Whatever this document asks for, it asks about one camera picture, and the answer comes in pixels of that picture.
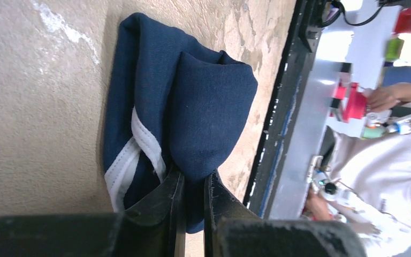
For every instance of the person in white shirt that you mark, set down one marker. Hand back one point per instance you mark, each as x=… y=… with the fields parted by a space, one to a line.
x=379 y=171

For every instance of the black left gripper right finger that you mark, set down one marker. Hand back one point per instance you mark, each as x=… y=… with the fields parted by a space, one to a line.
x=230 y=229

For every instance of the navy blue underwear white trim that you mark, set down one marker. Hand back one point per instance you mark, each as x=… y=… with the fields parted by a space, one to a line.
x=171 y=101

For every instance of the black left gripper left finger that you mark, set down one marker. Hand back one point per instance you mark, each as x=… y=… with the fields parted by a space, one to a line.
x=154 y=226

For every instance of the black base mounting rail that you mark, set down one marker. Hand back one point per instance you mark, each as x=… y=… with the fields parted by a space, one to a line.
x=295 y=64

